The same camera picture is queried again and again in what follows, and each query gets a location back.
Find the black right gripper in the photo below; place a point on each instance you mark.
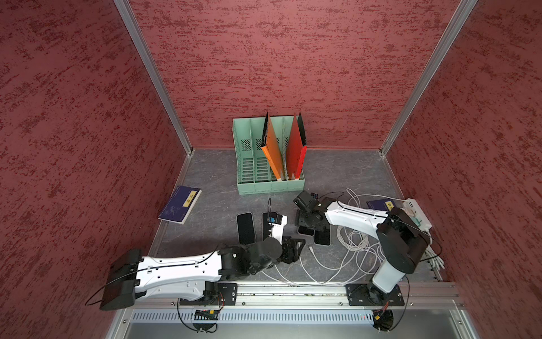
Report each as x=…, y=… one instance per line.
x=299, y=219

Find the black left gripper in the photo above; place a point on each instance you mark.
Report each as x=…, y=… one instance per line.
x=290, y=253

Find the white cable phone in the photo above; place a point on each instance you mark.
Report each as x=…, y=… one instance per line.
x=336, y=258
x=279, y=278
x=295, y=273
x=327, y=282

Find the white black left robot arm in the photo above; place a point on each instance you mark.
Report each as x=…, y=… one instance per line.
x=192, y=279

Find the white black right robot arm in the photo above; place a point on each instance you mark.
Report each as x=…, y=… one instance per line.
x=402, y=242

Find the red folder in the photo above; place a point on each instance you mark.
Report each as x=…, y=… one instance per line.
x=296, y=149

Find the green plastic file organizer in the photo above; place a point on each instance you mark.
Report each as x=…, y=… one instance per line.
x=254, y=174

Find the purple notebook right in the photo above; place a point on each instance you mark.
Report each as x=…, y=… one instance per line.
x=382, y=204

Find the purple notebook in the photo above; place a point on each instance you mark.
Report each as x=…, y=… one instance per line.
x=180, y=205
x=382, y=204

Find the orange folder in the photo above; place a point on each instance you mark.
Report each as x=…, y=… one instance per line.
x=270, y=148

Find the white power strip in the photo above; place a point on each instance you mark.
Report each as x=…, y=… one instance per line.
x=415, y=212

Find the purple notebook left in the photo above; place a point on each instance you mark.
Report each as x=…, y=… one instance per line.
x=180, y=205

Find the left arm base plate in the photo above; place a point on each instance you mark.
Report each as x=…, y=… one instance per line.
x=224, y=293

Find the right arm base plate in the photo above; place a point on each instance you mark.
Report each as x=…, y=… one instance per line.
x=368, y=295

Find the aluminium front rail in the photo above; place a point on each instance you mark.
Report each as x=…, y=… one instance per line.
x=274, y=295

